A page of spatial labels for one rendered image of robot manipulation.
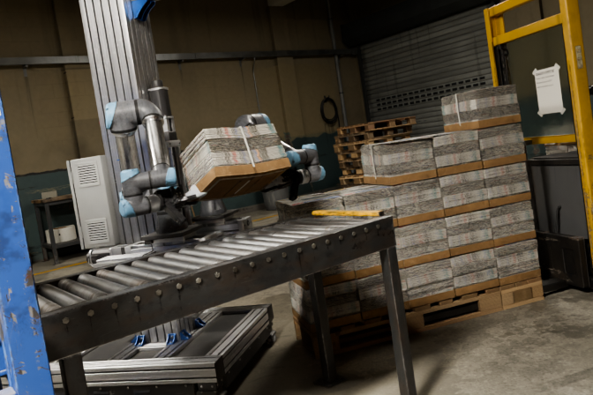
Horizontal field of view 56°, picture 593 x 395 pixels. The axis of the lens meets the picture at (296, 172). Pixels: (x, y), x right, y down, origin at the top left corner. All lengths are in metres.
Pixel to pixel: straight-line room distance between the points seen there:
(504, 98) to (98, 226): 2.36
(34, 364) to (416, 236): 2.24
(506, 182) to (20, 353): 2.75
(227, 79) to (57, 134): 3.18
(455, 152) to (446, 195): 0.25
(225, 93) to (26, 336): 9.25
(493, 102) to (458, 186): 0.53
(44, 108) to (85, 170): 6.20
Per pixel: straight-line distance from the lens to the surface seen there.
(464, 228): 3.34
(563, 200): 4.00
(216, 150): 2.36
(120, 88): 2.99
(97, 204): 3.05
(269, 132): 2.53
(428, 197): 3.22
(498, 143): 3.44
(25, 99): 9.20
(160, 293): 1.70
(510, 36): 3.99
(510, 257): 3.54
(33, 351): 1.42
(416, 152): 3.18
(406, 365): 2.39
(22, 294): 1.39
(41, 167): 9.13
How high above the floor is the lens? 1.14
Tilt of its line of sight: 3 degrees down
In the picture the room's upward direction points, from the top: 9 degrees counter-clockwise
